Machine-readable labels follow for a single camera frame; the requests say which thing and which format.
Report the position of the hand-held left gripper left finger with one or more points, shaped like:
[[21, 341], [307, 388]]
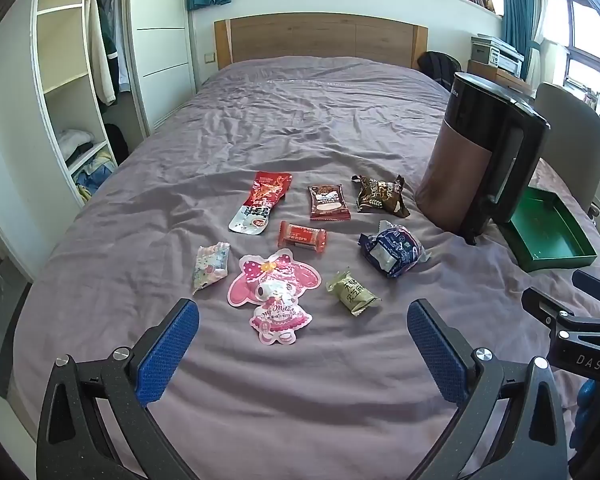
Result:
[[170, 355]]

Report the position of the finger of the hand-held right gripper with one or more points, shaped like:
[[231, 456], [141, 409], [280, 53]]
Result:
[[595, 282], [545, 305]]

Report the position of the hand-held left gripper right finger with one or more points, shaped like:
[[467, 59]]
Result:
[[435, 355]]

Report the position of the green tray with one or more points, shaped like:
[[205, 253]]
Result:
[[545, 230]]

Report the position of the pastel marshmallow packet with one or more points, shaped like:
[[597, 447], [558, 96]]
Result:
[[210, 266]]

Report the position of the beige green pastry packet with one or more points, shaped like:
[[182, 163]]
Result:
[[352, 292]]

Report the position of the blue and white snack packet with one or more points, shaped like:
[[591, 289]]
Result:
[[395, 252]]

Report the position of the pink cartoon character packet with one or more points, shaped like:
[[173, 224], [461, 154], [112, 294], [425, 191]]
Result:
[[275, 285]]

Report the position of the brown snack packet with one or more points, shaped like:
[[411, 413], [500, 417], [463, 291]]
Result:
[[380, 195]]

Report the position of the small red candy bar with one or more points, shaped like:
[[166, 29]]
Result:
[[302, 236]]

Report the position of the red and white snack packet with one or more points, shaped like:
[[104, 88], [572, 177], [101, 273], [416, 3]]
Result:
[[262, 200]]

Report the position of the dark red square snack packet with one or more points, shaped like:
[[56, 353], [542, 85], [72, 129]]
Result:
[[328, 202]]

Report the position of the grey chair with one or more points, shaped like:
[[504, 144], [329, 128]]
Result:
[[570, 130]]

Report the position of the black and brown kettle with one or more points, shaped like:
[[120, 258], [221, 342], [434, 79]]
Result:
[[460, 160]]

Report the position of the pile of blue clothes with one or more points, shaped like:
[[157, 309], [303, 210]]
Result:
[[92, 177]]

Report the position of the folded white clothes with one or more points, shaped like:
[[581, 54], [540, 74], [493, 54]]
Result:
[[72, 142]]

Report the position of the wooden nightstand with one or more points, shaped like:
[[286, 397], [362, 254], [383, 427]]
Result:
[[485, 72]]

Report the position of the grey printer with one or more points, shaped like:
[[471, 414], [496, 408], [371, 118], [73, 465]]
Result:
[[497, 55]]

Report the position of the window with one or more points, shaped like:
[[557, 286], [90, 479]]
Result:
[[585, 25]]

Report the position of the black backpack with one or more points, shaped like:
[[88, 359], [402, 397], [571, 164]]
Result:
[[437, 67]]

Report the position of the white hanging jacket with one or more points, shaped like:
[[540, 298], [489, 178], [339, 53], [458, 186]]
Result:
[[97, 45]]

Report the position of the white wardrobe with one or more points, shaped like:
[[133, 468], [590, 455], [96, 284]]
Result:
[[160, 35]]

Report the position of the grey hanging shirt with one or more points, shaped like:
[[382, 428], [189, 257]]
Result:
[[117, 35]]

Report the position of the wooden headboard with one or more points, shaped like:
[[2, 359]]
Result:
[[320, 35]]

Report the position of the wall socket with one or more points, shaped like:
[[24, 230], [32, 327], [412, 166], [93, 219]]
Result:
[[210, 57]]

